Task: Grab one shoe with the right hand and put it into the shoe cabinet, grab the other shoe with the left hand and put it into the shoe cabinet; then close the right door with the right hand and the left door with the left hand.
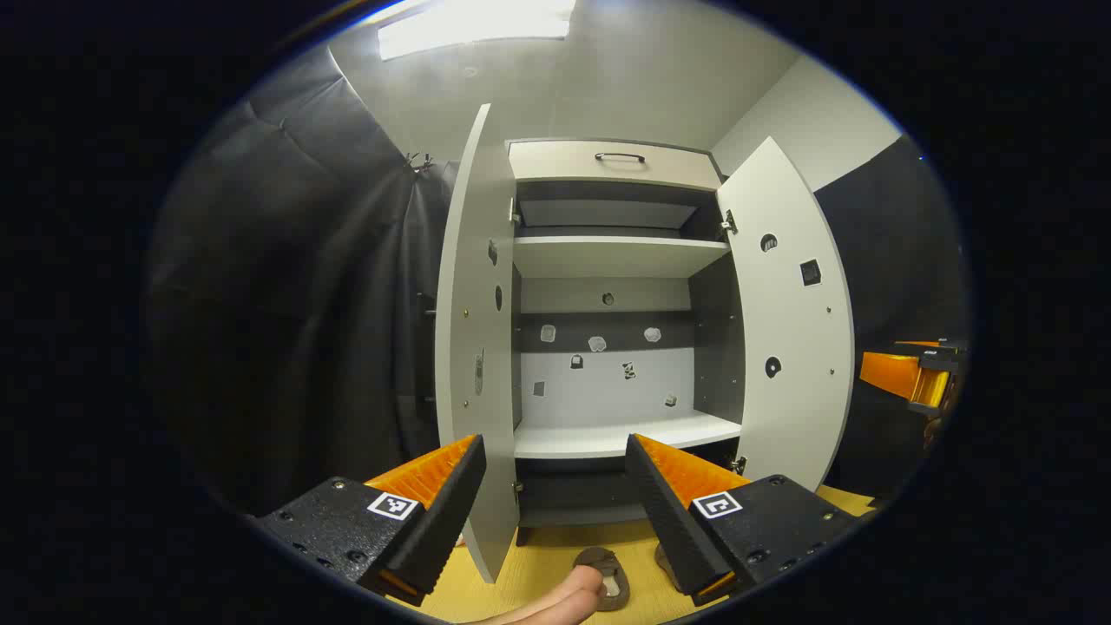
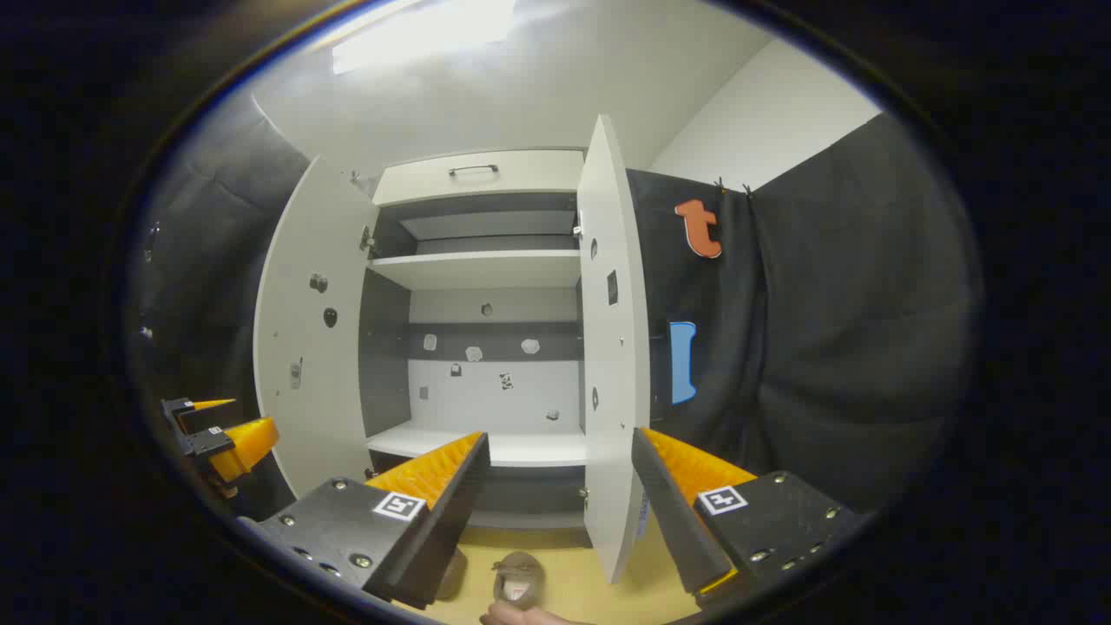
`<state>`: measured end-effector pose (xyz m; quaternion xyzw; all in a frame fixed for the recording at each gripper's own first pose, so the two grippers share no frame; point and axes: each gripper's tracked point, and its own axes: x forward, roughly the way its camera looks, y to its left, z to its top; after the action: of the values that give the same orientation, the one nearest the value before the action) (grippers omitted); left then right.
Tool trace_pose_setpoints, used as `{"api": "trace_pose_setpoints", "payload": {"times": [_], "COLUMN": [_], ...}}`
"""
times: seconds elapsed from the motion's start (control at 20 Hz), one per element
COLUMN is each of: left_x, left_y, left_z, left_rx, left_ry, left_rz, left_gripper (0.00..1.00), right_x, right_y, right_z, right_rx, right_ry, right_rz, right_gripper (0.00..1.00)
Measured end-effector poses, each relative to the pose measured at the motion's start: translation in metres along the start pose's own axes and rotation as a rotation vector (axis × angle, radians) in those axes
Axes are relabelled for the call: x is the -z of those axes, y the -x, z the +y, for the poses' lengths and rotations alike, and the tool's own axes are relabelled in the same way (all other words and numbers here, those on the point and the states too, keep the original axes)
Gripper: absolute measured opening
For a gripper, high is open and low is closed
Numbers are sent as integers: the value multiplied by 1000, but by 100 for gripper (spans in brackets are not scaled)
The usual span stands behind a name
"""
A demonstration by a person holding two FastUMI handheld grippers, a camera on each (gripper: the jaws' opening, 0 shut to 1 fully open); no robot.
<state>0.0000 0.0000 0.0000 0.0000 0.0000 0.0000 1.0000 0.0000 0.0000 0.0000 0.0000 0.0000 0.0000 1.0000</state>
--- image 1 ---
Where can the ceiling light panel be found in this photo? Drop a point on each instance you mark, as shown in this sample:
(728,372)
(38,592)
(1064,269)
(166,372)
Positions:
(469,26)

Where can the white shoe cabinet door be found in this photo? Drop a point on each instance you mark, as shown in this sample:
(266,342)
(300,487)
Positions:
(785,312)
(473,286)

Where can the white cabinet shelf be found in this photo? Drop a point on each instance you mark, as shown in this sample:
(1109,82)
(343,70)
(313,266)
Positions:
(590,434)
(608,256)

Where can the brown fuzzy shoe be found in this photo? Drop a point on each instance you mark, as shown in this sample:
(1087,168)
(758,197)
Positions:
(667,560)
(612,569)

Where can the metal cloth clip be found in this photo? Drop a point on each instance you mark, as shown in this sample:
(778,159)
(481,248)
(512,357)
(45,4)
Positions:
(419,162)

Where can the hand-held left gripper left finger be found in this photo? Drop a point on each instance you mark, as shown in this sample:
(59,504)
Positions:
(434,512)

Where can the black backdrop cloth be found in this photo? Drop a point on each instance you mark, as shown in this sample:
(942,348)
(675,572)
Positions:
(304,304)

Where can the white shoe cabinet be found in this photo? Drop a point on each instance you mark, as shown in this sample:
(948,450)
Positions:
(716,330)

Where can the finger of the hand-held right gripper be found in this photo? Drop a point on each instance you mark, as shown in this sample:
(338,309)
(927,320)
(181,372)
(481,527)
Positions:
(890,373)

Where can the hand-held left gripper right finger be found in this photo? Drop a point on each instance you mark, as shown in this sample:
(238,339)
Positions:
(673,521)

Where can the white cabinet drawer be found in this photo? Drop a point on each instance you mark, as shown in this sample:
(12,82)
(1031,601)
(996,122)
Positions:
(555,165)

